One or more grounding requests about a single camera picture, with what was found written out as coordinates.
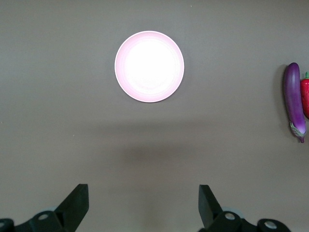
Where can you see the purple eggplant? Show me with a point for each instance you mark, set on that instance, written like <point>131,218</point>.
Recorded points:
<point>293,96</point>

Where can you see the pink round plate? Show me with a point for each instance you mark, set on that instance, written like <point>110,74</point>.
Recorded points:
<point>149,66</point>

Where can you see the red chili pepper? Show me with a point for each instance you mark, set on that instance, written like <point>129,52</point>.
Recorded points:
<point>305,96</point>

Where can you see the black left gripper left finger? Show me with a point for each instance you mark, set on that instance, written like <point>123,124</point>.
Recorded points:
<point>72,207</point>

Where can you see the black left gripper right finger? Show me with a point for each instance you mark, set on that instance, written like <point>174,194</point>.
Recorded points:
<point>210,207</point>

